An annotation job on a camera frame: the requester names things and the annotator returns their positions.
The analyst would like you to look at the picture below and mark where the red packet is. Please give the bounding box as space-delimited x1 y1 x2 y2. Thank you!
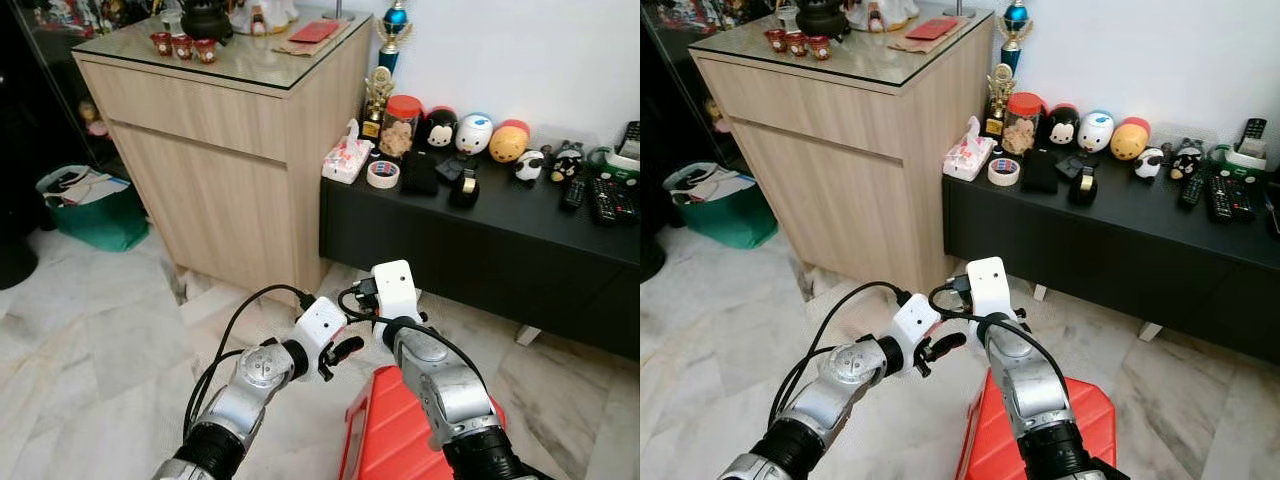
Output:
905 16 960 42
288 20 342 44

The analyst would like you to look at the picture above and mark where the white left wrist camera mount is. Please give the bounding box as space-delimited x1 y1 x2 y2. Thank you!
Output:
888 292 944 361
293 295 349 363

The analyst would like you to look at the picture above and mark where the yellow and red round plush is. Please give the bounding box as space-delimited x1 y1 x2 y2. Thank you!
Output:
1110 116 1154 162
487 119 532 165

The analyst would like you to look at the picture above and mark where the black wallet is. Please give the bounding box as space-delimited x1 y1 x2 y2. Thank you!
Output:
399 149 440 197
1021 147 1062 196

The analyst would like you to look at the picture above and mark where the black mouse plush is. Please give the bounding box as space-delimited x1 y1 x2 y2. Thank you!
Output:
1045 103 1082 149
422 106 460 152

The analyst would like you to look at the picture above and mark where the black round base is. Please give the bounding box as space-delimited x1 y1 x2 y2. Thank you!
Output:
0 213 40 292
640 232 668 283

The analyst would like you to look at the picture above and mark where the small gold trophy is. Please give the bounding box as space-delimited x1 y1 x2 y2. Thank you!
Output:
984 62 1018 139
361 66 395 141

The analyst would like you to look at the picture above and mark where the wooden cabinet with glass top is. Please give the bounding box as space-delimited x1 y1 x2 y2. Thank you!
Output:
688 10 996 296
72 12 374 298

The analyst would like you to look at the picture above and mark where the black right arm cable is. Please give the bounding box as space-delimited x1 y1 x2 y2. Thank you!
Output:
337 278 493 406
928 272 1076 401

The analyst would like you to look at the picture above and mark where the green bag with papers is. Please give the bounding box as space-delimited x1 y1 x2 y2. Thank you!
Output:
36 164 151 254
662 161 779 251

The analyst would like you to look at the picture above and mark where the red-lidded snack jar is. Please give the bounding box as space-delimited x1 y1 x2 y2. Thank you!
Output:
1003 91 1047 158
380 95 425 161

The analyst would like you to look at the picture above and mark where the black low TV console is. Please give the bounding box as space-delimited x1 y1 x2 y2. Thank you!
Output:
942 140 1280 366
320 140 641 363

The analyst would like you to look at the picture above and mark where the white round plush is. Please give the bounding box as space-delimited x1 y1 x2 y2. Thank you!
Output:
1077 109 1117 155
455 112 495 157

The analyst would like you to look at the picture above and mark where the green phone base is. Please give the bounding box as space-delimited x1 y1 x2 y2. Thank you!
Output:
1206 143 1273 173
586 145 641 187

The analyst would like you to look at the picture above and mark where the blue trophy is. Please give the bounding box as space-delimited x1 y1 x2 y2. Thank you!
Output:
376 0 414 76
999 0 1034 76

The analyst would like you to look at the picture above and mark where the black iron pot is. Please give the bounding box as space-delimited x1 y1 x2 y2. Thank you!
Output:
795 0 852 41
178 0 235 43

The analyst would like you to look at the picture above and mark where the pink tissue pack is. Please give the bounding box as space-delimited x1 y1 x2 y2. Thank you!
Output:
942 115 997 183
321 118 374 186

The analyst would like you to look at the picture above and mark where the long black left arm cable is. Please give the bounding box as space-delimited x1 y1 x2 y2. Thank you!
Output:
768 280 913 431
183 284 317 441

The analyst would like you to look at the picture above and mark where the white figurine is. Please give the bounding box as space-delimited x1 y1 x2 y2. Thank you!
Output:
845 0 919 33
228 0 300 37

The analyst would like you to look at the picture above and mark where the small black white plush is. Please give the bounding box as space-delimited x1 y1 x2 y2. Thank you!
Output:
549 141 586 184
1169 137 1206 182

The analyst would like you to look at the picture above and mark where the short black left arm cable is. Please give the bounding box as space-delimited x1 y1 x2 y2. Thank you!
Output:
185 348 246 441
770 345 836 431

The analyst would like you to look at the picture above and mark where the dark glass display cabinet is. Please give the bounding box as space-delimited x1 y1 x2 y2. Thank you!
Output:
640 0 716 171
0 0 106 176

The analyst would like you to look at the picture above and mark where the black tape dispenser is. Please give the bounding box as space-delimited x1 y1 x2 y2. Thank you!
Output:
447 167 482 210
1067 164 1100 208

